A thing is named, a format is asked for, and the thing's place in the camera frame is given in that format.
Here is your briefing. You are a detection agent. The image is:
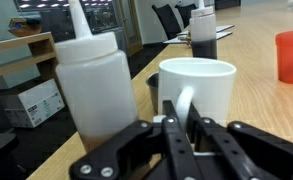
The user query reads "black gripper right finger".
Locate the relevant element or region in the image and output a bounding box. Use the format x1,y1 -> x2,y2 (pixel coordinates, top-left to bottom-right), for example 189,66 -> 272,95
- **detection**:
186,103 -> 293,180

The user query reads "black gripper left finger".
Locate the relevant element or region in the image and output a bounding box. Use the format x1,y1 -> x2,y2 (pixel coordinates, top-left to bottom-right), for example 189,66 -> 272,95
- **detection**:
68,99 -> 204,180

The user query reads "white ceramic mug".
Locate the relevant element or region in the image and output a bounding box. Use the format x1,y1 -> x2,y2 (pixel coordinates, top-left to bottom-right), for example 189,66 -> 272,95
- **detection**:
157,57 -> 238,135

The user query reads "white translucent squeeze bottle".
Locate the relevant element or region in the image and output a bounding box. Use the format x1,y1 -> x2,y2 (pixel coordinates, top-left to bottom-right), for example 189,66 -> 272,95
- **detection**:
54,0 -> 140,154

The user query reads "large orange plastic cup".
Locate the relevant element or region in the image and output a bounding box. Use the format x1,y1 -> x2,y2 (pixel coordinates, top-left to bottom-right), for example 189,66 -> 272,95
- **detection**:
275,29 -> 293,85

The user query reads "white printed cardboard box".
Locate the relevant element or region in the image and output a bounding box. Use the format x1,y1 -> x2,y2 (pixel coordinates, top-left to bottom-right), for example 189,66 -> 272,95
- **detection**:
3,79 -> 66,130

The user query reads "crumpled brown paper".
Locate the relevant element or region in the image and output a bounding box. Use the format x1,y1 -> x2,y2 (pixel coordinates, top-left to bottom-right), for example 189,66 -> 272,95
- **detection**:
177,33 -> 192,44

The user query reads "half-full dark sauce squeeze bottle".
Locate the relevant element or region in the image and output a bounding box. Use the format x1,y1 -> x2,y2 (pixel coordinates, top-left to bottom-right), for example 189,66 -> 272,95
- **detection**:
189,0 -> 218,61

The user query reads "wooden door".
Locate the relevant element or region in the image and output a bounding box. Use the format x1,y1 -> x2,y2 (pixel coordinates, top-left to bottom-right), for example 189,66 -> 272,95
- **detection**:
117,0 -> 144,57

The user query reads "black office chair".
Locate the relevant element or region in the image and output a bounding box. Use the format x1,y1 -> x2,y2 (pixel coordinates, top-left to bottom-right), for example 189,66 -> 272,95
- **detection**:
174,2 -> 198,30
151,3 -> 184,41

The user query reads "light wooden shelf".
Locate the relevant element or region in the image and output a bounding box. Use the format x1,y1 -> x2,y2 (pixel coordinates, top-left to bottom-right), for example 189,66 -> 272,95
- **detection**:
0,31 -> 58,82

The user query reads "small brown tray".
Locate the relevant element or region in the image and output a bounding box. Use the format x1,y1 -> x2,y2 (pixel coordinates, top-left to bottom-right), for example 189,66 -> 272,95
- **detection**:
8,16 -> 43,38

